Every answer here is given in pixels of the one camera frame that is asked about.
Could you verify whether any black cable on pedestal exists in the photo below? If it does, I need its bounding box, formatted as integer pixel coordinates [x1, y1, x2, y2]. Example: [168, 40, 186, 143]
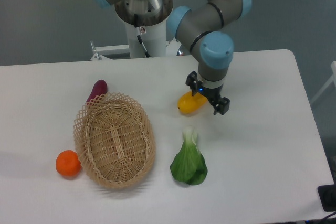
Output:
[133, 13, 152, 58]

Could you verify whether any woven wicker basket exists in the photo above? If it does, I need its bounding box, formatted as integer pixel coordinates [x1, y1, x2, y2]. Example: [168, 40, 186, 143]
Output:
[73, 92, 156, 189]

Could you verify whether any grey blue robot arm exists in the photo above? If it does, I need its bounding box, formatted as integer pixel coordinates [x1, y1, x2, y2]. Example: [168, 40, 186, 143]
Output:
[96, 0, 252, 114]

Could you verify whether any white furniture leg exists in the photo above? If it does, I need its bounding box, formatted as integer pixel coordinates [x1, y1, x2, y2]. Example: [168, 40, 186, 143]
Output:
[310, 61, 335, 108]

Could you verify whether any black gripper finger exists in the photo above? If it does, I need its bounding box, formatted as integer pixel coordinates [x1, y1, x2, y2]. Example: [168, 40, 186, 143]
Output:
[209, 95, 230, 115]
[185, 71, 199, 96]

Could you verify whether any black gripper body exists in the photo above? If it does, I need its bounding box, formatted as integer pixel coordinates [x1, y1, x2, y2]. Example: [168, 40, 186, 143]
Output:
[196, 79, 224, 103]

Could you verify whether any green bok choy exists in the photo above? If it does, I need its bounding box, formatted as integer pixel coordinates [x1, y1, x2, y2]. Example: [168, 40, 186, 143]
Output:
[170, 126, 208, 186]

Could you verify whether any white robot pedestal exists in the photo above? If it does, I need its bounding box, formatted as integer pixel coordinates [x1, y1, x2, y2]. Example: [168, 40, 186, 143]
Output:
[90, 0, 190, 61]

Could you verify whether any black device at table edge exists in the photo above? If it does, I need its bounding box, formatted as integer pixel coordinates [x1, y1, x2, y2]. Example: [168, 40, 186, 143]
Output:
[317, 184, 335, 212]

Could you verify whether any purple eggplant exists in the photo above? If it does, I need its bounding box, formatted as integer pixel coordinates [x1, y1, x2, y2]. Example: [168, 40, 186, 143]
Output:
[86, 79, 108, 103]

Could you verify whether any yellow mango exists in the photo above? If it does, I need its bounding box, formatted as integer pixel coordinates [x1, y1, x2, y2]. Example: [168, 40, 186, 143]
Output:
[177, 91, 208, 114]

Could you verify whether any orange tangerine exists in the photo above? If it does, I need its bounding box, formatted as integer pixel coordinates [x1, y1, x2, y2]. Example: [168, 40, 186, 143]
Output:
[55, 150, 81, 177]

